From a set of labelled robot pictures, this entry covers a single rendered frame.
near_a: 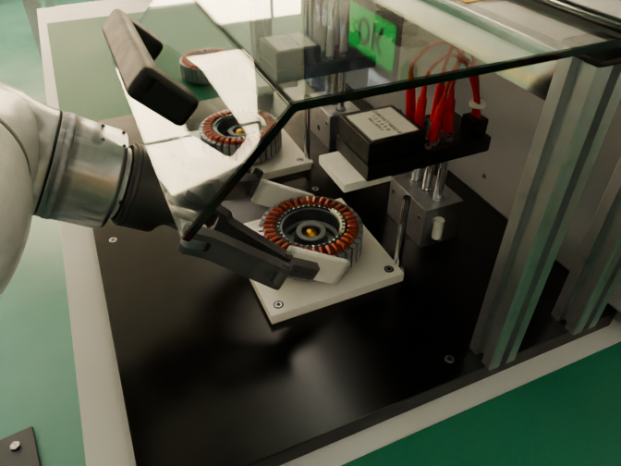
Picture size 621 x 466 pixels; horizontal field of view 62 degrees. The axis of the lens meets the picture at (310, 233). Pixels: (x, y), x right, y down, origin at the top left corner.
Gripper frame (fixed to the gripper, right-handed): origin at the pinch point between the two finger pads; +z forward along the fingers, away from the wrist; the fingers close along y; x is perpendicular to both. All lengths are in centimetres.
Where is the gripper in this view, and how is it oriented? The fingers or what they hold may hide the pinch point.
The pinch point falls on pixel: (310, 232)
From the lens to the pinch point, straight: 55.9
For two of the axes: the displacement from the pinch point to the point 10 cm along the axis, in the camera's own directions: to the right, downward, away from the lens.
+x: -4.7, 7.6, 4.4
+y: -2.9, -6.1, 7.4
